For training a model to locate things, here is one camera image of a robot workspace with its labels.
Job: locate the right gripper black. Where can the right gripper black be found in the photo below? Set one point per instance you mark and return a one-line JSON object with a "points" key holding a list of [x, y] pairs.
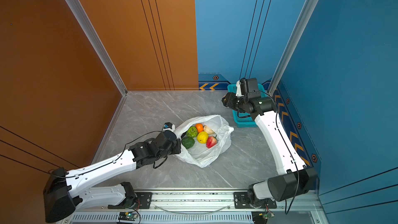
{"points": [[229, 100]]}

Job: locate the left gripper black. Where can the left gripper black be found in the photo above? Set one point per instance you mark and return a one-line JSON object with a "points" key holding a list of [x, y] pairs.
{"points": [[178, 146]]}

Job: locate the teal plastic basket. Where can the teal plastic basket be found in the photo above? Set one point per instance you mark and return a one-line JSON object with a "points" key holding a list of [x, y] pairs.
{"points": [[242, 120]]}

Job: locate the white plastic bag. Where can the white plastic bag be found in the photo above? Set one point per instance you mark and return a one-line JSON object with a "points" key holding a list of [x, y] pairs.
{"points": [[200, 155]]}

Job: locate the yellow lemon fruit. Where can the yellow lemon fruit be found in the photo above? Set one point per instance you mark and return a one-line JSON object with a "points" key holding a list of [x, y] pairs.
{"points": [[202, 137]]}

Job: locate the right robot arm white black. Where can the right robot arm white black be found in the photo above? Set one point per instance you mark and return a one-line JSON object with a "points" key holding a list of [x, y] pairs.
{"points": [[294, 177]]}

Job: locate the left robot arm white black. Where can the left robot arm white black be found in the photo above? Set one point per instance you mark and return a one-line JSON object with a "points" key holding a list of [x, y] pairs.
{"points": [[62, 192]]}

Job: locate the dark green fruit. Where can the dark green fruit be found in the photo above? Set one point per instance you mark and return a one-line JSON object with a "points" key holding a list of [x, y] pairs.
{"points": [[188, 142]]}

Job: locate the orange fruit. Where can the orange fruit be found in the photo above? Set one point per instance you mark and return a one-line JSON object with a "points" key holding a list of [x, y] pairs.
{"points": [[199, 127]]}

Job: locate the red peach fruit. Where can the red peach fruit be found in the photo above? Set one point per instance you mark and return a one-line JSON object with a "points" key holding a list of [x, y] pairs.
{"points": [[211, 142]]}

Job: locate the left circuit board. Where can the left circuit board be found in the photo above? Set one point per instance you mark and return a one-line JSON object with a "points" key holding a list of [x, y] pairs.
{"points": [[129, 218]]}

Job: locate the circuit board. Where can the circuit board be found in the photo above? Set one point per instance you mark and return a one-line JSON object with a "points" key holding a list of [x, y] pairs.
{"points": [[262, 217], [129, 218]]}

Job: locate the right circuit board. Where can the right circuit board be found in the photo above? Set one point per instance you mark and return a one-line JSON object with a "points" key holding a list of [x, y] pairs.
{"points": [[262, 217]]}

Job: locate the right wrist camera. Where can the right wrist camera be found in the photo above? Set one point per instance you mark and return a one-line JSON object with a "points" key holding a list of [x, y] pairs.
{"points": [[248, 88]]}

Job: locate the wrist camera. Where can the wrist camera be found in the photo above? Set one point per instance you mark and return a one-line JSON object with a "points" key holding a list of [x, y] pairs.
{"points": [[168, 126], [248, 88]]}

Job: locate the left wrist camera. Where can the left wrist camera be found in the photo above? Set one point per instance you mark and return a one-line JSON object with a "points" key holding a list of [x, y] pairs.
{"points": [[168, 126]]}

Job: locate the aluminium front rail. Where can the aluminium front rail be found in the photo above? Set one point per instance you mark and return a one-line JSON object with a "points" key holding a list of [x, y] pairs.
{"points": [[194, 200]]}

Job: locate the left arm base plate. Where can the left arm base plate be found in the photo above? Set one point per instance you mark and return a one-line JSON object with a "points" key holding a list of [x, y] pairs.
{"points": [[141, 200]]}

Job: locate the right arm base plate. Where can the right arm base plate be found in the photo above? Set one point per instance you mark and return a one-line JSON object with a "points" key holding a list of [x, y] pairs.
{"points": [[243, 200]]}

